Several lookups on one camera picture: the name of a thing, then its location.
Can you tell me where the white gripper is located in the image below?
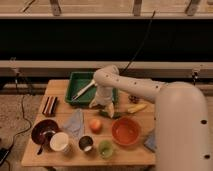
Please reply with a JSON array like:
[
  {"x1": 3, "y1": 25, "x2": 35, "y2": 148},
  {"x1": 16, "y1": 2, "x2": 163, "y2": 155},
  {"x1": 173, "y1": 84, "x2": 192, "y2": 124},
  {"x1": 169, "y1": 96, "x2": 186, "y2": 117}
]
[{"x1": 89, "y1": 85, "x2": 115, "y2": 118}]

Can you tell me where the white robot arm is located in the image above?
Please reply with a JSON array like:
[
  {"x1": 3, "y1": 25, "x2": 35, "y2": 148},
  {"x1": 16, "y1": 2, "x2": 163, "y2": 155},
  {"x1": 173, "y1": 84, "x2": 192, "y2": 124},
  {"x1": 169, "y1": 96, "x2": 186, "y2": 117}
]
[{"x1": 93, "y1": 65, "x2": 213, "y2": 171}]

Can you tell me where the red bowl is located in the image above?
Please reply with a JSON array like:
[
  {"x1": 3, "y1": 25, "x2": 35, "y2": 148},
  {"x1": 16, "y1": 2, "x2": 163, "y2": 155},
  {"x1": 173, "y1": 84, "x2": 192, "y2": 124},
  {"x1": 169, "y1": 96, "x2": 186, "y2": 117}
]
[{"x1": 111, "y1": 117, "x2": 141, "y2": 146}]

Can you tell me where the dark brown bowl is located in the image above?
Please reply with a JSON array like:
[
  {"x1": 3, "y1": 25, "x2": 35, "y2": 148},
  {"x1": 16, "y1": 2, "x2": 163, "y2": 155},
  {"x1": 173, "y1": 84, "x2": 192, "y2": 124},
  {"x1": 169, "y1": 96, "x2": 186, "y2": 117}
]
[{"x1": 31, "y1": 119, "x2": 60, "y2": 145}]

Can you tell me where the orange peach fruit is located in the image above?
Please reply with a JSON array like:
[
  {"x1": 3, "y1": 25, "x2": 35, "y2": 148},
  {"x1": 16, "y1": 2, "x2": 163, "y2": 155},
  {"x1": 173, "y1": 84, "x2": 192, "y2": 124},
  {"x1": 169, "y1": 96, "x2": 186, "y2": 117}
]
[{"x1": 89, "y1": 119, "x2": 102, "y2": 134}]

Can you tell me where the white brush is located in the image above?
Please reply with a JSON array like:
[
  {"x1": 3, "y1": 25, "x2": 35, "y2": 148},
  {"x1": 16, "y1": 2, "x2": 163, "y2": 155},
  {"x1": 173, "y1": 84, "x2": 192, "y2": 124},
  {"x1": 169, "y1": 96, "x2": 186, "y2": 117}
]
[{"x1": 72, "y1": 80, "x2": 95, "y2": 100}]

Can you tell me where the dark grape bunch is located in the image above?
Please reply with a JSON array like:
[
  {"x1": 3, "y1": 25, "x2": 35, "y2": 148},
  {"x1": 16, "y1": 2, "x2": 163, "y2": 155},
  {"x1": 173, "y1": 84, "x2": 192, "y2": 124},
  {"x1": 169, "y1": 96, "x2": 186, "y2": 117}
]
[{"x1": 129, "y1": 95, "x2": 140, "y2": 104}]

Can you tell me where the blue cloth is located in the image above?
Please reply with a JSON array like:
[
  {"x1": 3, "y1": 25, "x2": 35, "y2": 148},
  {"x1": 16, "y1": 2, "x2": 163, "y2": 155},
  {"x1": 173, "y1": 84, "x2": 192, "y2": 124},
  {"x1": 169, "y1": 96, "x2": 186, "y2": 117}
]
[{"x1": 62, "y1": 108, "x2": 84, "y2": 140}]

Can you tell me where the green plastic tray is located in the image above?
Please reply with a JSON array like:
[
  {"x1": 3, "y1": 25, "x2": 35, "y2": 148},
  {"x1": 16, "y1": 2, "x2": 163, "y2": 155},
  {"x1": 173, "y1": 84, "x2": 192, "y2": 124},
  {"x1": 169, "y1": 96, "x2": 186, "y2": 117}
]
[{"x1": 64, "y1": 71, "x2": 119, "y2": 107}]

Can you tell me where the small green cup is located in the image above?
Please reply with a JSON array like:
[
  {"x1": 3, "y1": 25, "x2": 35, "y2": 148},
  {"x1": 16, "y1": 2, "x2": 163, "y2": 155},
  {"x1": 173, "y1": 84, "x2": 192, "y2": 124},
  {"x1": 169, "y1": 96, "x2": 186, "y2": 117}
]
[{"x1": 98, "y1": 140, "x2": 114, "y2": 159}]

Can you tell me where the brown striped block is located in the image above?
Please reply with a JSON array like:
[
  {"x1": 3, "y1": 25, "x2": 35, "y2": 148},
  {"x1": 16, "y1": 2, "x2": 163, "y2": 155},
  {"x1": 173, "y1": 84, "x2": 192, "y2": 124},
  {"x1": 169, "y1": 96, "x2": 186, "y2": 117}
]
[{"x1": 42, "y1": 96, "x2": 57, "y2": 117}]

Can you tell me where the white cup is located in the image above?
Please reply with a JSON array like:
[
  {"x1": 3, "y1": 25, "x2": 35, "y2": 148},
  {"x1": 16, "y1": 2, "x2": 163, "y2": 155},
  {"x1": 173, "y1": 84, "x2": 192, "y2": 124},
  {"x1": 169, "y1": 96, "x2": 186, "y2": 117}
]
[{"x1": 50, "y1": 132, "x2": 70, "y2": 153}]

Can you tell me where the blue sponge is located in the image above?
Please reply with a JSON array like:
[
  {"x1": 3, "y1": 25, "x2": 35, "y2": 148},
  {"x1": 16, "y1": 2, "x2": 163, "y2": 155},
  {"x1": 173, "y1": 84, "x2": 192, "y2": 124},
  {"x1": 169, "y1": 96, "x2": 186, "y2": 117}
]
[{"x1": 144, "y1": 131, "x2": 156, "y2": 152}]

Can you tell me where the black cable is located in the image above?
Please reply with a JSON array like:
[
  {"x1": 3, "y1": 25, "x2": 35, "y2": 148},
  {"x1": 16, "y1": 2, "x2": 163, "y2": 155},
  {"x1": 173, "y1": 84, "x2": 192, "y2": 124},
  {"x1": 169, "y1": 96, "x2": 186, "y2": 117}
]
[{"x1": 117, "y1": 9, "x2": 157, "y2": 77}]

